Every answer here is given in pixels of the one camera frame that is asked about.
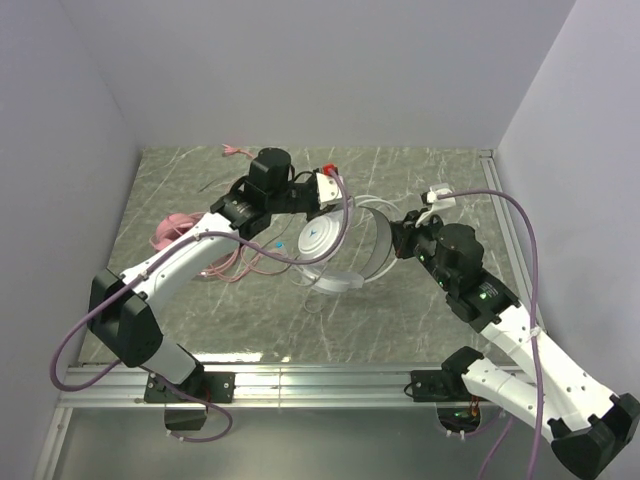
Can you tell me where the white headset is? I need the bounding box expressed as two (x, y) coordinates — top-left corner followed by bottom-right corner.
(285, 194), (400, 295)

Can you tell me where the pink headset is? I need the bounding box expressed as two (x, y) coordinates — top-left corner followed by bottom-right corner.
(149, 143), (296, 284)

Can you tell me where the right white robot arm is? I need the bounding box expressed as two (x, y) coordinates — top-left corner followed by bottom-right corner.
(390, 211), (639, 479)

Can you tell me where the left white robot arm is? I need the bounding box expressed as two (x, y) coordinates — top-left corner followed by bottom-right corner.
(87, 147), (322, 396)

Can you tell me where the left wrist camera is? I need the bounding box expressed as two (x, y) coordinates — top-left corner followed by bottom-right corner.
(314, 163), (343, 208)

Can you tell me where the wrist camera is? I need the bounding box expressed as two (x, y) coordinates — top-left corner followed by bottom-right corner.
(415, 183), (456, 227)
(314, 163), (343, 208)

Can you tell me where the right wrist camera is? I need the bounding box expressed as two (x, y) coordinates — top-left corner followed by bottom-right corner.
(415, 183), (456, 227)

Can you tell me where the right side aluminium rail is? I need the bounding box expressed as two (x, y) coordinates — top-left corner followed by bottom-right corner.
(479, 149), (532, 309)

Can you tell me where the aluminium rail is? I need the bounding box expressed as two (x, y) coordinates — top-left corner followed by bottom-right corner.
(58, 363), (586, 410)
(479, 149), (532, 309)

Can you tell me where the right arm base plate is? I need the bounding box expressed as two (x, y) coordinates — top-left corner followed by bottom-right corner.
(403, 370), (471, 403)

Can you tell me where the front aluminium rail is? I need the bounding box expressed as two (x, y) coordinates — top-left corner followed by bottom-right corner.
(58, 363), (586, 410)

